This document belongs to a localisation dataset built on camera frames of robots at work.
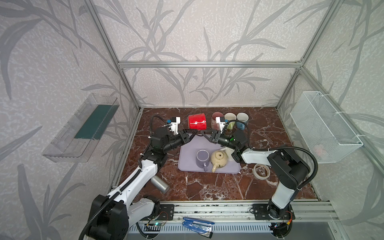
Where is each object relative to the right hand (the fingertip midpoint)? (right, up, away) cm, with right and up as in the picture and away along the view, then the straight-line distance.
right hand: (202, 128), depth 76 cm
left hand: (-2, 0, -3) cm, 4 cm away
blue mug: (+29, +6, +28) cm, 41 cm away
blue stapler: (+1, -46, -8) cm, 46 cm away
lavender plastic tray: (-9, -18, +18) cm, 27 cm away
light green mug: (+19, +1, +23) cm, 30 cm away
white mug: (+16, -14, +11) cm, 24 cm away
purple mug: (0, -18, +8) cm, 20 cm away
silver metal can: (-23, -30, +4) cm, 38 cm away
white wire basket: (+54, -2, -13) cm, 56 cm away
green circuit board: (-22, -46, -5) cm, 51 cm away
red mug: (-2, +4, -3) cm, 6 cm away
